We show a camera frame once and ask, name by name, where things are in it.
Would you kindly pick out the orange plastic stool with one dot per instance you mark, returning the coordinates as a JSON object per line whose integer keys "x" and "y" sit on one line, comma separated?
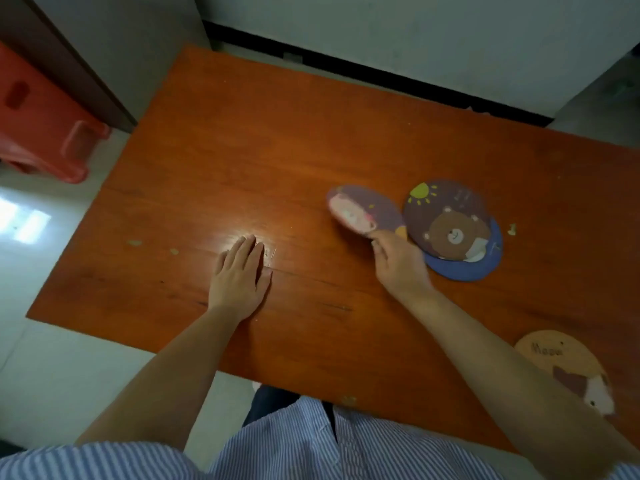
{"x": 40, "y": 124}

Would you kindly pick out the person's right hand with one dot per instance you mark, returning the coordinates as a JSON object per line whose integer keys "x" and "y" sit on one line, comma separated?
{"x": 402, "y": 269}

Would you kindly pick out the yellow cat coaster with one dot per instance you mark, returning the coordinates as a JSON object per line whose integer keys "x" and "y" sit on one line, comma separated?
{"x": 555, "y": 359}

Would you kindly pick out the blue dog coaster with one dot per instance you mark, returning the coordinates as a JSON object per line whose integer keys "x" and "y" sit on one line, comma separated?
{"x": 480, "y": 267}

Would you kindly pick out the person's left hand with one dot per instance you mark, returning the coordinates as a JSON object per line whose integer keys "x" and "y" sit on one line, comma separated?
{"x": 240, "y": 284}

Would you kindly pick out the person's right forearm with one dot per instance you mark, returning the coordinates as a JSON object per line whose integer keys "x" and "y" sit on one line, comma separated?
{"x": 500, "y": 369}

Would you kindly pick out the small pale scrap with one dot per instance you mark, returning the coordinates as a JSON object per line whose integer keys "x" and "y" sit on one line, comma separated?
{"x": 511, "y": 228}

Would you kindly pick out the orange wooden table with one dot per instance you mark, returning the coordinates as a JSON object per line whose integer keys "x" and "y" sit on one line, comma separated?
{"x": 250, "y": 144}

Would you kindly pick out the person's left forearm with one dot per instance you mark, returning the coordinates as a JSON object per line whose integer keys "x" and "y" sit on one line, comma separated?
{"x": 170, "y": 379}

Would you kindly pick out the purple pig coaster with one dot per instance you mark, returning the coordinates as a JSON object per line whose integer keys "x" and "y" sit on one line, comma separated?
{"x": 365, "y": 209}

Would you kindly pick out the blue striped shirt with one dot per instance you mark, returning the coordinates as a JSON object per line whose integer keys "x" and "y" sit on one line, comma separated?
{"x": 300, "y": 449}

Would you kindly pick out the purple bear coaster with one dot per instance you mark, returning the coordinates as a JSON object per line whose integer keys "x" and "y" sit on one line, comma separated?
{"x": 450, "y": 219}

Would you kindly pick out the dark blue trousers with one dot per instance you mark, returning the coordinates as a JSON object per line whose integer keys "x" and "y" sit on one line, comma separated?
{"x": 265, "y": 404}

